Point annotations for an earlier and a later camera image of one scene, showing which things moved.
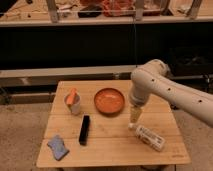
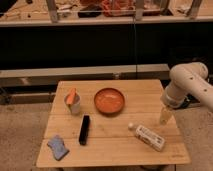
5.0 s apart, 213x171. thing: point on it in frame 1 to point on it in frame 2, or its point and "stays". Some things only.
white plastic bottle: [148, 137] stays
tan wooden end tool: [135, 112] to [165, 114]
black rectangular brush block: [83, 138] stays
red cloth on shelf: [118, 8] stays
